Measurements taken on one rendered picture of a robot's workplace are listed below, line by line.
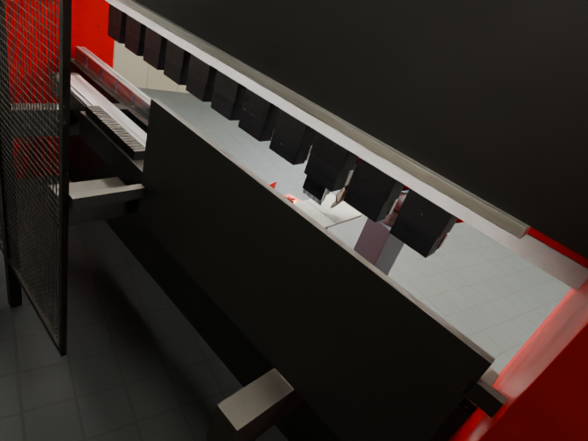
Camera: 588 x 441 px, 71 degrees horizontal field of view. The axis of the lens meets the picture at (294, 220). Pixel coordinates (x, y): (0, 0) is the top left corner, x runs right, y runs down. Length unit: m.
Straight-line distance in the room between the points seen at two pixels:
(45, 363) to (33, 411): 0.23
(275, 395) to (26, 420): 1.24
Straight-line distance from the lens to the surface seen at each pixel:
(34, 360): 2.30
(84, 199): 1.41
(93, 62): 2.99
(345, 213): 1.76
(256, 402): 1.13
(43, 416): 2.13
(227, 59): 1.52
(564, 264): 1.22
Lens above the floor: 1.79
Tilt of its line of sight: 30 degrees down
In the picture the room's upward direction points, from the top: 19 degrees clockwise
